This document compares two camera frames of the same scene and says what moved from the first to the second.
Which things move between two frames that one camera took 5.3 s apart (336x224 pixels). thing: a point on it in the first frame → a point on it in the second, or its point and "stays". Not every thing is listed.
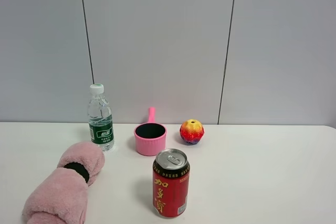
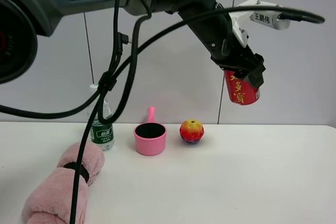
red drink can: (171, 171) → (240, 92)
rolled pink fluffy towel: (62, 198) stays
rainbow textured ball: (191, 131) stays
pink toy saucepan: (150, 136) stays
